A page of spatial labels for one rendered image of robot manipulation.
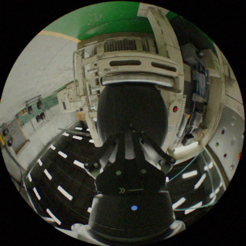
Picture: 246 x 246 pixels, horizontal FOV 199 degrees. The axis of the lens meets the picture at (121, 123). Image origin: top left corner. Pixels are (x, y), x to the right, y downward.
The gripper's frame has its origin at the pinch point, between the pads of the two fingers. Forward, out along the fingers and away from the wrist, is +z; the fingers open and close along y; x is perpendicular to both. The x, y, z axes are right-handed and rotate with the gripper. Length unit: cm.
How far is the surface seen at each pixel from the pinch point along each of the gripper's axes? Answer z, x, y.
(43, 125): 422, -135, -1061
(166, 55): 18.9, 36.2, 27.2
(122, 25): 49, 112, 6
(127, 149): 1.9, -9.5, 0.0
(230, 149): -22, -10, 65
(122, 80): 12.2, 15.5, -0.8
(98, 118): 7.7, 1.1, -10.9
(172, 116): 22.5, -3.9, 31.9
